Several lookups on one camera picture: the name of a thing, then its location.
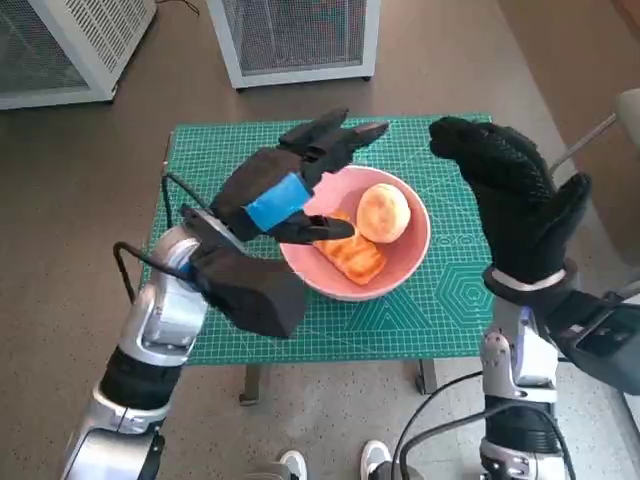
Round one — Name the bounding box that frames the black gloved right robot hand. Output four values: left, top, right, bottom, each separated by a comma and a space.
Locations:
428, 116, 594, 291

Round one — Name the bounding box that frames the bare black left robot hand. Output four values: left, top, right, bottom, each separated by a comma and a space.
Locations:
208, 107, 391, 247

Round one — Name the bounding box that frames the braided oblong toy bread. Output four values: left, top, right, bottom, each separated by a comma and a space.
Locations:
312, 209, 389, 286

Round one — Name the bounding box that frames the round toy bread bun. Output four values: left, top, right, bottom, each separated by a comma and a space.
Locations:
355, 183, 413, 245

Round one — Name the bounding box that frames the pink bowl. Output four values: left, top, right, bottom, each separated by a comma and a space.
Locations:
277, 166, 432, 302

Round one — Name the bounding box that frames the green cutting mat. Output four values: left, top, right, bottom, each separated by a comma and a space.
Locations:
141, 113, 496, 369

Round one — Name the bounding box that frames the grey chair with white legs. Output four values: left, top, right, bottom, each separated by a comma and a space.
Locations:
549, 89, 640, 174

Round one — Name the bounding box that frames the small white mesh cabinet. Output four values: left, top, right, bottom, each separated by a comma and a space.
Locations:
207, 0, 384, 91

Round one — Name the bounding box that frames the black metal table leg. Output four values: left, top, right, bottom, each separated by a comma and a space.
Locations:
417, 358, 441, 396
238, 364, 265, 407

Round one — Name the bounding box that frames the large white mesh cabinet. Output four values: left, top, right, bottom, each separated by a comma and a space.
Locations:
0, 0, 160, 111

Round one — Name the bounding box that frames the white shoe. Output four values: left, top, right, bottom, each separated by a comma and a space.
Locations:
278, 449, 309, 480
359, 440, 393, 480

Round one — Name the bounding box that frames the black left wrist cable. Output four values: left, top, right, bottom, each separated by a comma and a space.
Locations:
160, 172, 214, 234

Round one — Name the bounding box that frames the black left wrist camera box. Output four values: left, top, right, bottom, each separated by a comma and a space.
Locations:
192, 247, 307, 339

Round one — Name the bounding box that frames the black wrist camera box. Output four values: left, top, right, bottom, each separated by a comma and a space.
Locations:
539, 289, 640, 396
192, 247, 307, 339

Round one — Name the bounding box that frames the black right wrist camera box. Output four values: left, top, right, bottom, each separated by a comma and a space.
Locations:
539, 289, 640, 396

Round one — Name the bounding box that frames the black left forearm cable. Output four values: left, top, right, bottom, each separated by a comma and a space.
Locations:
113, 241, 199, 304

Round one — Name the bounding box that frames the thin black floor cable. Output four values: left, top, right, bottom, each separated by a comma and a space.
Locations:
164, 0, 206, 16

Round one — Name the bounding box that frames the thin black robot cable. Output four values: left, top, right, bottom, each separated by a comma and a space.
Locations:
389, 369, 484, 480

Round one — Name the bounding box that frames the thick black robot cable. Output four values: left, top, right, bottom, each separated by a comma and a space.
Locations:
399, 402, 579, 480

